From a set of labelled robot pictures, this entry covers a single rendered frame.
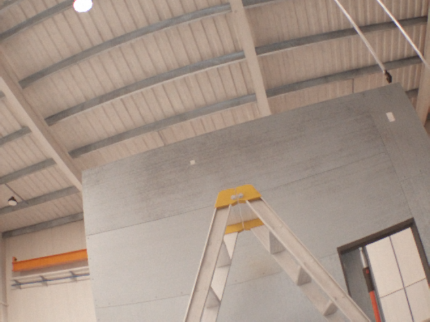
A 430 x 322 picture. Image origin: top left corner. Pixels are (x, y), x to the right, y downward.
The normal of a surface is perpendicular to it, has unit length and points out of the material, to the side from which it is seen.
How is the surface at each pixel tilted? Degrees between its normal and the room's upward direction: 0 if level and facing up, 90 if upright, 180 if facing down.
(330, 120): 90
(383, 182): 90
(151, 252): 90
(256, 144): 90
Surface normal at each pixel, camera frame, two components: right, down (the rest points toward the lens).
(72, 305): -0.22, -0.51
